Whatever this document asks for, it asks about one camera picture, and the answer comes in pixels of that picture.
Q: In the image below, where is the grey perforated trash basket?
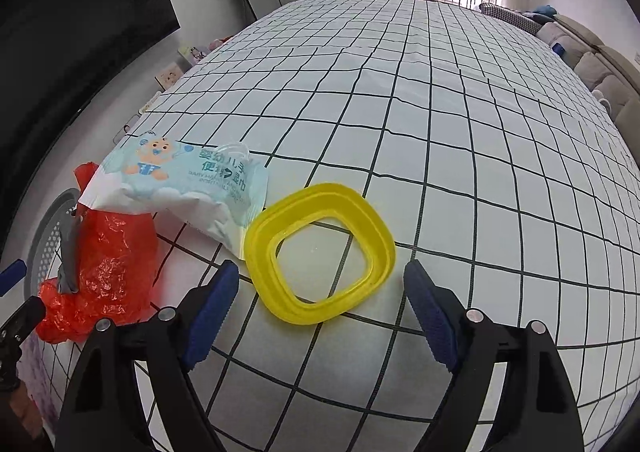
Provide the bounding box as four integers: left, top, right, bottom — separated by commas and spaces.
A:
24, 188, 80, 298

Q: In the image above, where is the person's hand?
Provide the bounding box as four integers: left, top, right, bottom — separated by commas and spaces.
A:
9, 382, 43, 439

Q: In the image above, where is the pink fuzzy rug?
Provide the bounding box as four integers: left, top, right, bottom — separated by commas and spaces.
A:
17, 333, 58, 437

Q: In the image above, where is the dark grey cloth strip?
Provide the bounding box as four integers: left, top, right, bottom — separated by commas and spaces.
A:
58, 206, 82, 294

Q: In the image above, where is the red plastic bag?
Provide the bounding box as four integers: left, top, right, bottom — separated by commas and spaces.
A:
34, 160, 170, 345

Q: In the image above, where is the white baby wipes bag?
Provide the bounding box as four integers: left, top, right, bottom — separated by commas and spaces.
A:
79, 131, 268, 260

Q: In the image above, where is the white black-grid tablecloth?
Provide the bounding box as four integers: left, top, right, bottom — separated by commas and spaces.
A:
46, 0, 640, 452

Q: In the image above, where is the grey sofa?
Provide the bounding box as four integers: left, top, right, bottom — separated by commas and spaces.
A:
480, 2, 639, 158

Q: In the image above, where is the photo frame of man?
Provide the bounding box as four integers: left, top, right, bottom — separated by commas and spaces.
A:
113, 114, 140, 146

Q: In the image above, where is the scalloped white photo frame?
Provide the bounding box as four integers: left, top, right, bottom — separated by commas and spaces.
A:
138, 91, 162, 115

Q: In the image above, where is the yellow plastic square ring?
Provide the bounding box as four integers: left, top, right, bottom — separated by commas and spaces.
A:
243, 182, 397, 326

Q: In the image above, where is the pink portrait photo frame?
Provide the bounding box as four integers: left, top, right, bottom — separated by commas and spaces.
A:
154, 62, 183, 91

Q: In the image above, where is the black wall television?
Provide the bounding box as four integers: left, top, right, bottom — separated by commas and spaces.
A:
1, 0, 179, 236

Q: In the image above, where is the tall child photo frame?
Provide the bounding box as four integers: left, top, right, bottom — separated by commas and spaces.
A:
179, 46, 209, 66

